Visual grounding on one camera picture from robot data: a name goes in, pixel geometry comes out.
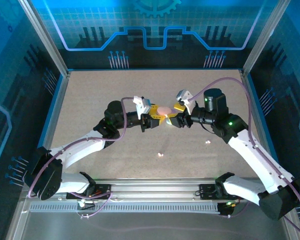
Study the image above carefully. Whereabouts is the pink earbud charging case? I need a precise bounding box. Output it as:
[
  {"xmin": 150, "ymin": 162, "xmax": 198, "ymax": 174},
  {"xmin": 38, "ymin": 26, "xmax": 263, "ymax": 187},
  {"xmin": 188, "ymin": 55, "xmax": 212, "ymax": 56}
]
[{"xmin": 156, "ymin": 106, "xmax": 172, "ymax": 116}]

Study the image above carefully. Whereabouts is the black control box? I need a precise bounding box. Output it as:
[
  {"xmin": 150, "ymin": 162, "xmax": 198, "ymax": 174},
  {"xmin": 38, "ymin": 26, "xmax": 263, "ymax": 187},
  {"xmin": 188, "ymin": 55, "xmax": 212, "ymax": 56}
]
[{"xmin": 218, "ymin": 201, "xmax": 238, "ymax": 218}]

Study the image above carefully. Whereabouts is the grey metal front panel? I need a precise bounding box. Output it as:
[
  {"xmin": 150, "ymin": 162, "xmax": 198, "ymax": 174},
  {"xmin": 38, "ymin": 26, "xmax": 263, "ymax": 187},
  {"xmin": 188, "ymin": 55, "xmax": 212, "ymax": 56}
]
[{"xmin": 19, "ymin": 211, "xmax": 291, "ymax": 240}]

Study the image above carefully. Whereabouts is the aluminium table side rail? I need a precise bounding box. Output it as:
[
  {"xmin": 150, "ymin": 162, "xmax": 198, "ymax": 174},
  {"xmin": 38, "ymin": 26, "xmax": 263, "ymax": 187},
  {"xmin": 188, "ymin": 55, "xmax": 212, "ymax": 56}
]
[
  {"xmin": 38, "ymin": 69, "xmax": 71, "ymax": 151},
  {"xmin": 240, "ymin": 69, "xmax": 278, "ymax": 173}
]

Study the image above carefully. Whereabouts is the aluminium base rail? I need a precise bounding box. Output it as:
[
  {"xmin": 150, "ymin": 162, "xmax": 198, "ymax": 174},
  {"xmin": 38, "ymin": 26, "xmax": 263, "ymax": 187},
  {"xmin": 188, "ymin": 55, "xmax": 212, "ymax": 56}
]
[{"xmin": 64, "ymin": 177, "xmax": 263, "ymax": 201}]

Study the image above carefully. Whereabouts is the aluminium frame post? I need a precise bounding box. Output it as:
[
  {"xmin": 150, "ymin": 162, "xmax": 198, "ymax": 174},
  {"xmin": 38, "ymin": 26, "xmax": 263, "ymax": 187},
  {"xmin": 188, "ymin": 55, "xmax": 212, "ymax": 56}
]
[
  {"xmin": 241, "ymin": 0, "xmax": 293, "ymax": 76},
  {"xmin": 17, "ymin": 0, "xmax": 70, "ymax": 77}
]

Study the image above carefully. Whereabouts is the slotted grey cable tray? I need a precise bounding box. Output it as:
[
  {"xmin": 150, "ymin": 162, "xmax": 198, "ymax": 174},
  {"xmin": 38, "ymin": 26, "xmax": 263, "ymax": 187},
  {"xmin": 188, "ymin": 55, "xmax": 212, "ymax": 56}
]
[{"xmin": 29, "ymin": 203, "xmax": 221, "ymax": 214}]

